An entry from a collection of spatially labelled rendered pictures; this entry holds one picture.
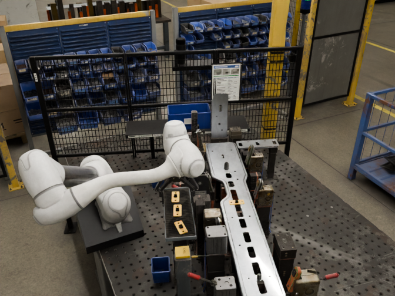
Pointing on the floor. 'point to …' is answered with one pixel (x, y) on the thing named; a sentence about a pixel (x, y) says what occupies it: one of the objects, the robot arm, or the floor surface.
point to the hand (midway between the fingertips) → (177, 199)
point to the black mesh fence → (156, 97)
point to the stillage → (388, 182)
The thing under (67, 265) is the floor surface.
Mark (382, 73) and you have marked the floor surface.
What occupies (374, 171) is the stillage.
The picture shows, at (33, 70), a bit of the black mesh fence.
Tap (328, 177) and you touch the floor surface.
